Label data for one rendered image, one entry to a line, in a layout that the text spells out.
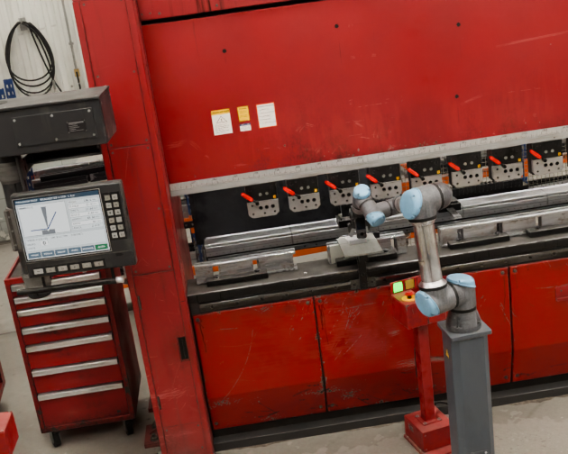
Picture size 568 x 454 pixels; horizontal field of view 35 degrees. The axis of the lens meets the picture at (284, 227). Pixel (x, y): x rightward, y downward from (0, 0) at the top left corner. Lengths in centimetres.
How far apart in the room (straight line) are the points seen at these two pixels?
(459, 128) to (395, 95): 36
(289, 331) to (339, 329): 25
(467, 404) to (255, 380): 111
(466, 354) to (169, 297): 137
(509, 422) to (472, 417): 71
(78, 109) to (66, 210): 41
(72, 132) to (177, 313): 107
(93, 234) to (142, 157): 49
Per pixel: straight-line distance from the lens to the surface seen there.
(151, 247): 410
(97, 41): 392
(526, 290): 457
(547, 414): 475
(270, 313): 434
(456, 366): 387
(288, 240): 460
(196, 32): 410
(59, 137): 363
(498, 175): 444
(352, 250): 419
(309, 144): 421
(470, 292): 377
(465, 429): 402
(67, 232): 371
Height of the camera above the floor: 246
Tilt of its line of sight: 18 degrees down
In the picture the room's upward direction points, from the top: 8 degrees counter-clockwise
